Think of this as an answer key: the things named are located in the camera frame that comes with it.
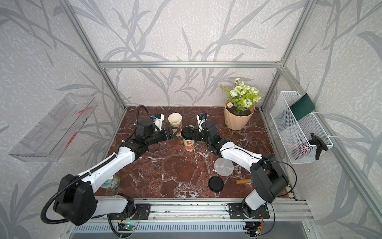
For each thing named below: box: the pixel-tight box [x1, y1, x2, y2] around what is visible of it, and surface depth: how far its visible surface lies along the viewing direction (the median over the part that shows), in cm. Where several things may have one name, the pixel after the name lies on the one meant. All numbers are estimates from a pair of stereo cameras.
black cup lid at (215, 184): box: [207, 176, 224, 193], surface depth 83 cm
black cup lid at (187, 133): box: [181, 126, 194, 141], surface depth 85 cm
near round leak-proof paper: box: [214, 157, 235, 177], surface depth 91 cm
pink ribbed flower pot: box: [224, 98, 256, 131], surface depth 101 cm
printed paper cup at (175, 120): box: [167, 112, 183, 137], surface depth 96 cm
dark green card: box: [289, 93, 316, 121], surface depth 72 cm
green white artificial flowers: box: [219, 77, 266, 114], surface depth 88 cm
